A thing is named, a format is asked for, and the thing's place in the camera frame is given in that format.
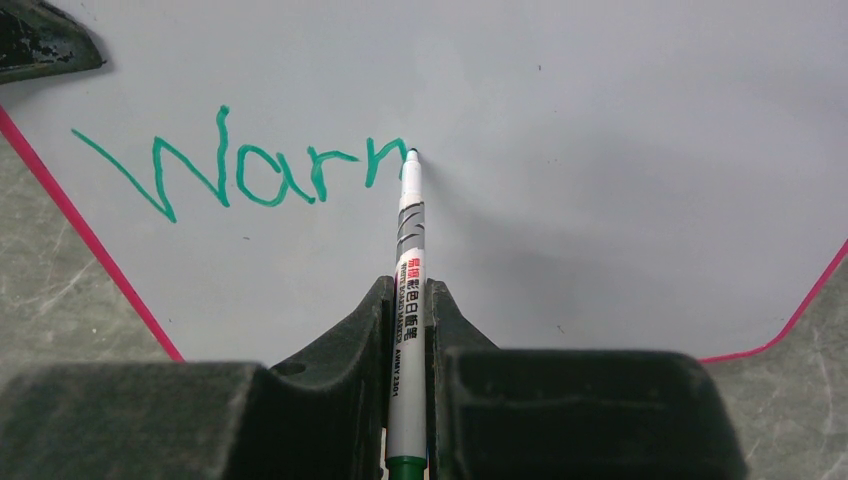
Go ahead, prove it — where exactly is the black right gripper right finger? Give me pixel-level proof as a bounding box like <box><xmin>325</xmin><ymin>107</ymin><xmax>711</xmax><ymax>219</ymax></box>
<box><xmin>426</xmin><ymin>280</ymin><xmax>748</xmax><ymax>479</ymax></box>

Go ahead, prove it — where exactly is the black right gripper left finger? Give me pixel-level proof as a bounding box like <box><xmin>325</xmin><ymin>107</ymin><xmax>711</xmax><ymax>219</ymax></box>
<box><xmin>1</xmin><ymin>276</ymin><xmax>393</xmax><ymax>479</ymax></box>

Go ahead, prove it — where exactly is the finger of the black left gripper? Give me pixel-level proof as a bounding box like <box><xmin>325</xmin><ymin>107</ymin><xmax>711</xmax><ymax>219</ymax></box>
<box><xmin>1</xmin><ymin>0</ymin><xmax>105</xmax><ymax>84</ymax></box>

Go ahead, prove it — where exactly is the green white marker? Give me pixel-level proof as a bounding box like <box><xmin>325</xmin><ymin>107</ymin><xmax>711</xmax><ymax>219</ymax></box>
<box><xmin>385</xmin><ymin>149</ymin><xmax>427</xmax><ymax>479</ymax></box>

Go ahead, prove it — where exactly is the pink-framed whiteboard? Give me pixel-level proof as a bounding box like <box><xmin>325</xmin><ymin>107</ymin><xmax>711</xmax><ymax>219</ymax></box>
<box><xmin>1</xmin><ymin>1</ymin><xmax>847</xmax><ymax>363</ymax></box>

